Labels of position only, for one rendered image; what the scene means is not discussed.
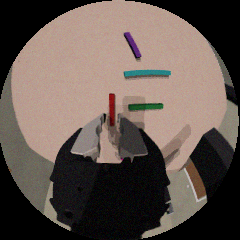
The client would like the purple rod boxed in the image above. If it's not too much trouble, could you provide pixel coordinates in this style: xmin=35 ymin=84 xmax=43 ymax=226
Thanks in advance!
xmin=124 ymin=32 xmax=142 ymax=59

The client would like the green rod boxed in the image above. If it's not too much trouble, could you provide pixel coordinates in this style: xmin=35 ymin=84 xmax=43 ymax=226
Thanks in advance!
xmin=128 ymin=103 xmax=164 ymax=111

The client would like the turquoise rod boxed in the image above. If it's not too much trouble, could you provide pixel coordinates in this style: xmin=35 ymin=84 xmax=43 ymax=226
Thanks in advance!
xmin=123 ymin=70 xmax=171 ymax=77

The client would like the red rod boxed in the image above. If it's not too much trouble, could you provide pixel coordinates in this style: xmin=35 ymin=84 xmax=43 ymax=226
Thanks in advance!
xmin=109 ymin=94 xmax=114 ymax=126

